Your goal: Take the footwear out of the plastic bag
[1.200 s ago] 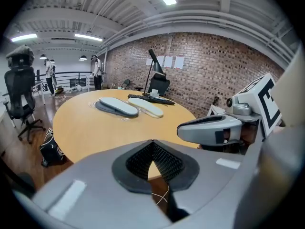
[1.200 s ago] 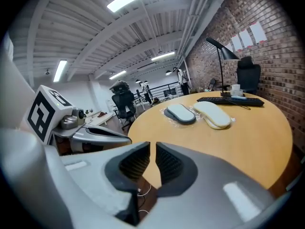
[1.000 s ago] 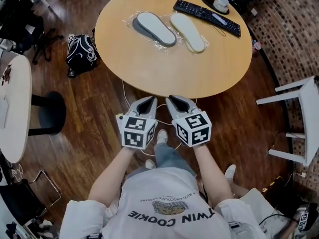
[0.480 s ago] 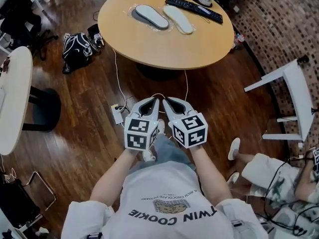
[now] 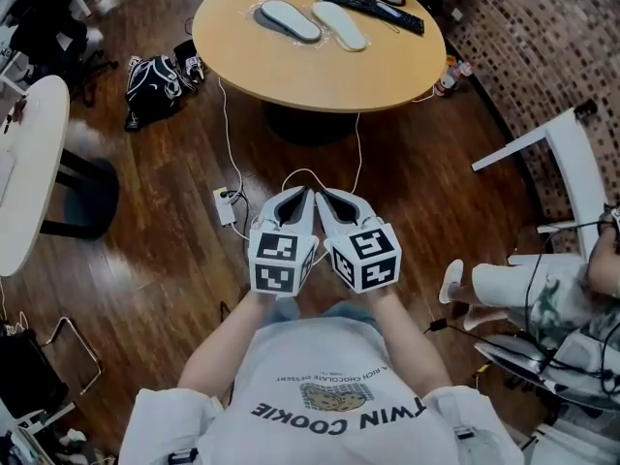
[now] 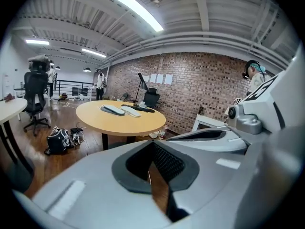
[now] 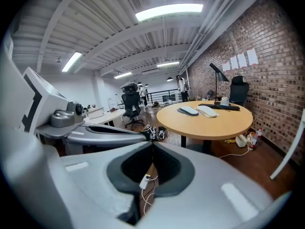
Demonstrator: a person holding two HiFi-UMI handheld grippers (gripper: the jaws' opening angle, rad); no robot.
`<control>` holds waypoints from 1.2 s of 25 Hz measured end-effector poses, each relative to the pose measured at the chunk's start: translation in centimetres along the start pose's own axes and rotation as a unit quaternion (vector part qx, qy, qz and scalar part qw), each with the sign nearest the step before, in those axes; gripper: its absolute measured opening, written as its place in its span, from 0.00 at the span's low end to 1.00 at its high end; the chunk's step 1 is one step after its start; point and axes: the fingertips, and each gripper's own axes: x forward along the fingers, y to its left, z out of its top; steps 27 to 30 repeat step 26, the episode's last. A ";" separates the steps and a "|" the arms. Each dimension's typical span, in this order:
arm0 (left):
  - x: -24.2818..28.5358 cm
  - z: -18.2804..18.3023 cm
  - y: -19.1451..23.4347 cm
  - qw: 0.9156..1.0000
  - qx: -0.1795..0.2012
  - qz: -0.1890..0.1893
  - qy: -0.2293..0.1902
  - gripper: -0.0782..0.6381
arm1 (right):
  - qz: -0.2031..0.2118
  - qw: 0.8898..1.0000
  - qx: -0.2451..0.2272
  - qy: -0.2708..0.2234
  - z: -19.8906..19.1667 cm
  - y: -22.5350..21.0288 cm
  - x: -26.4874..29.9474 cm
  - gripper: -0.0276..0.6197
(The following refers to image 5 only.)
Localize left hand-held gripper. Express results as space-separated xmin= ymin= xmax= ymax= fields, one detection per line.
xmin=247 ymin=185 xmax=320 ymax=300

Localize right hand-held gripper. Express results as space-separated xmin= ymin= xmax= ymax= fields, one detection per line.
xmin=315 ymin=189 xmax=403 ymax=295

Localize white slipper sole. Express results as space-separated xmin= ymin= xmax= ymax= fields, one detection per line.
xmin=311 ymin=0 xmax=368 ymax=53

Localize grey slipper sole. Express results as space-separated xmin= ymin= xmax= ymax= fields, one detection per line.
xmin=260 ymin=0 xmax=323 ymax=45

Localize person's left forearm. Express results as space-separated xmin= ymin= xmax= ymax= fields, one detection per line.
xmin=177 ymin=288 xmax=292 ymax=391

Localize person's right forearm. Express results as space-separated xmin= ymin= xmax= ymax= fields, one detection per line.
xmin=365 ymin=286 xmax=454 ymax=391

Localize white power strip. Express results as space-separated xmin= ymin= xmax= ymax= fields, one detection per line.
xmin=213 ymin=187 xmax=237 ymax=226

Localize black round table base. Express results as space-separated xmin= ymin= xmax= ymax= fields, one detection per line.
xmin=261 ymin=99 xmax=362 ymax=147

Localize person's grey shorts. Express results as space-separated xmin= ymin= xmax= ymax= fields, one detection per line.
xmin=270 ymin=299 xmax=384 ymax=331

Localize person's white printed t-shirt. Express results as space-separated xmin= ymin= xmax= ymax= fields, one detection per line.
xmin=118 ymin=315 xmax=527 ymax=465

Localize red label bottle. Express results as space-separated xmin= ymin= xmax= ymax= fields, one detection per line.
xmin=434 ymin=71 xmax=460 ymax=99

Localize small black and white bag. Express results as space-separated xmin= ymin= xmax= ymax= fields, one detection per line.
xmin=172 ymin=40 xmax=205 ymax=95

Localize black and white backpack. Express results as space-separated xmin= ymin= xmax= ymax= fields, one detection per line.
xmin=124 ymin=54 xmax=183 ymax=133

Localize silver chair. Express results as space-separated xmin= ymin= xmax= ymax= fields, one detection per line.
xmin=474 ymin=329 xmax=620 ymax=411

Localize white side table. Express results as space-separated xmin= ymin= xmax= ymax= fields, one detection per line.
xmin=472 ymin=107 xmax=606 ymax=264

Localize white oval table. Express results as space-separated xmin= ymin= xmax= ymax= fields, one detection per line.
xmin=0 ymin=74 xmax=120 ymax=279

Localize black mesh office chair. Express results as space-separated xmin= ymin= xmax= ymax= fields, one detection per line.
xmin=12 ymin=0 xmax=120 ymax=109

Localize black equipment case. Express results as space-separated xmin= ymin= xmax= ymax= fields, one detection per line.
xmin=0 ymin=329 xmax=69 ymax=420

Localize long white cable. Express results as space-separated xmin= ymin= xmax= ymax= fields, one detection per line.
xmin=216 ymin=76 xmax=244 ymax=198

